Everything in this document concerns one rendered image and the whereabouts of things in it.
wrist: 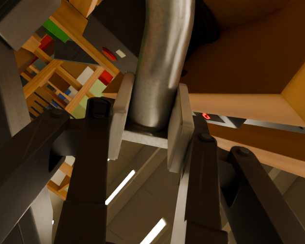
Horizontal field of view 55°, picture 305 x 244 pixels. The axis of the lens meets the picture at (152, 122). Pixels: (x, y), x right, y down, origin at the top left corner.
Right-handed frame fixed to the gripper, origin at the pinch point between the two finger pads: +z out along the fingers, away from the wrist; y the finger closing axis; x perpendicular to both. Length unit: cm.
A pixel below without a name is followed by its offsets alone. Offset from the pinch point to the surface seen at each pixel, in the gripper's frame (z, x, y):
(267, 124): 19.6, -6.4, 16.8
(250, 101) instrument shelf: 6.7, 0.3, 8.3
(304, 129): 14.1, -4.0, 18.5
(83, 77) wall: 856, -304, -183
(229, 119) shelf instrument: 22.4, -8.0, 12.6
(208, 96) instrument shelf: 12.5, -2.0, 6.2
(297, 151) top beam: 40, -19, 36
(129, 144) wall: 833, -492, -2
